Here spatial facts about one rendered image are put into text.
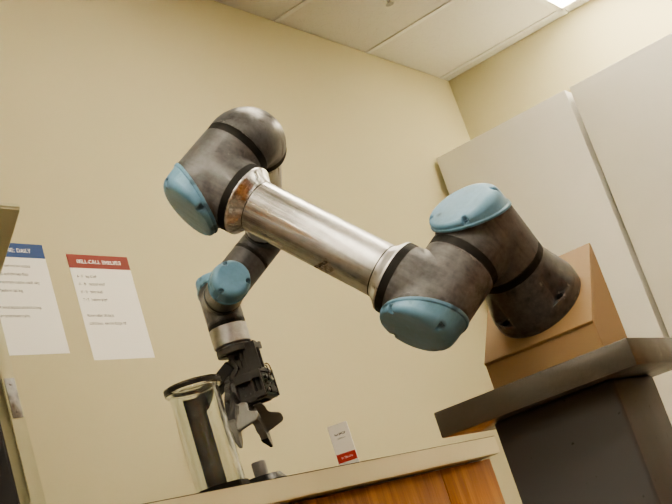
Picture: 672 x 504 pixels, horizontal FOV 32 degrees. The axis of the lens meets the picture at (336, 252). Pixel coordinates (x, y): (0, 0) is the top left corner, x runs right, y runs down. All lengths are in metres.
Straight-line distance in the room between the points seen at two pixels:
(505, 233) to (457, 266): 0.10
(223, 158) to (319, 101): 2.40
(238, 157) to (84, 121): 1.38
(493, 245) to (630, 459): 0.36
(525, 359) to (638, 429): 0.20
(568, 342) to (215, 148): 0.62
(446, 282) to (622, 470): 0.37
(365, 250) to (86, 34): 1.81
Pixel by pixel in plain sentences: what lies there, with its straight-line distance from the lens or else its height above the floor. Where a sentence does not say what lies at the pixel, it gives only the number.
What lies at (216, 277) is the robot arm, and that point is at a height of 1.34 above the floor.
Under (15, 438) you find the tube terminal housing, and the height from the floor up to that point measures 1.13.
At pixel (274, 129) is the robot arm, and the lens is 1.92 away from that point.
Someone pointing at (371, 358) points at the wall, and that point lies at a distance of 3.79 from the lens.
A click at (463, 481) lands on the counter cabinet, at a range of 2.56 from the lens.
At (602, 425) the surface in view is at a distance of 1.75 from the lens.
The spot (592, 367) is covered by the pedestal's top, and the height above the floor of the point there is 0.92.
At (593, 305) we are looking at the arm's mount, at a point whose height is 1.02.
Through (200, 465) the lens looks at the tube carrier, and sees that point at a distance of 2.13.
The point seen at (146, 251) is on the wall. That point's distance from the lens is 3.13.
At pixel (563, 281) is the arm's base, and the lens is 1.83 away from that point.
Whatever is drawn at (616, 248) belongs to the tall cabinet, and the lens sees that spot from 4.43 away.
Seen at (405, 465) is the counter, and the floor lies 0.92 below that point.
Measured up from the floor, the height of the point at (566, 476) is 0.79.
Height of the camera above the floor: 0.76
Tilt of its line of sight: 15 degrees up
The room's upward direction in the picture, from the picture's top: 18 degrees counter-clockwise
